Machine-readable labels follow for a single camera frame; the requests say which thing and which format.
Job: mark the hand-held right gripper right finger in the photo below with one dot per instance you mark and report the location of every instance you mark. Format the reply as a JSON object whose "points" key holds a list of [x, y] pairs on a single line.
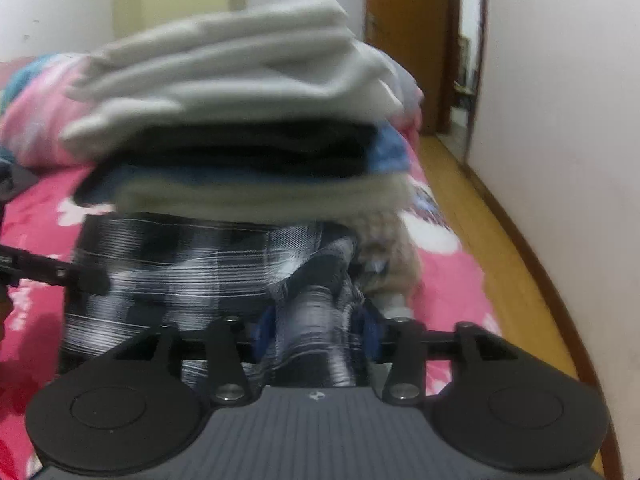
{"points": [[370, 335]]}

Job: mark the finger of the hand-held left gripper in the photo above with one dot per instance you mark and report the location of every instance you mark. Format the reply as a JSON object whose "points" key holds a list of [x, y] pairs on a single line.
{"points": [[60, 272]]}

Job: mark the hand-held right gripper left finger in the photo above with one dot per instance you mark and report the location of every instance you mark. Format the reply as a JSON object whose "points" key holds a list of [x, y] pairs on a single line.
{"points": [[265, 332]]}

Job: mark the black white plaid shirt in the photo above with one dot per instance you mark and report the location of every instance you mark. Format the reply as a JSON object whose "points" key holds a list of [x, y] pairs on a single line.
{"points": [[200, 260]]}

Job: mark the stack of folded clothes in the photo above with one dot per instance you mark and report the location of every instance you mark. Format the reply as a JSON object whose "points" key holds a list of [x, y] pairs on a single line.
{"points": [[225, 85]]}

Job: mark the pink floral bed sheet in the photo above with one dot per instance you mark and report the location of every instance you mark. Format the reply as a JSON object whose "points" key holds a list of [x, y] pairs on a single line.
{"points": [[450, 285]]}

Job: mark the dark grey garment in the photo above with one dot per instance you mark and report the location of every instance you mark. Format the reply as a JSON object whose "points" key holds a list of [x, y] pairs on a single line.
{"points": [[17, 180]]}

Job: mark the pink floral quilt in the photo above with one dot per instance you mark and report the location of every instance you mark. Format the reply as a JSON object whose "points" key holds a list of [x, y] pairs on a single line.
{"points": [[35, 115]]}

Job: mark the blue patterned quilt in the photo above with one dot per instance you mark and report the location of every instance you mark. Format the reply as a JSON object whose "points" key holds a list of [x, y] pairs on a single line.
{"points": [[15, 85]]}

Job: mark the brown wooden door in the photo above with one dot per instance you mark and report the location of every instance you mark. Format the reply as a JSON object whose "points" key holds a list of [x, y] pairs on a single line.
{"points": [[405, 35]]}

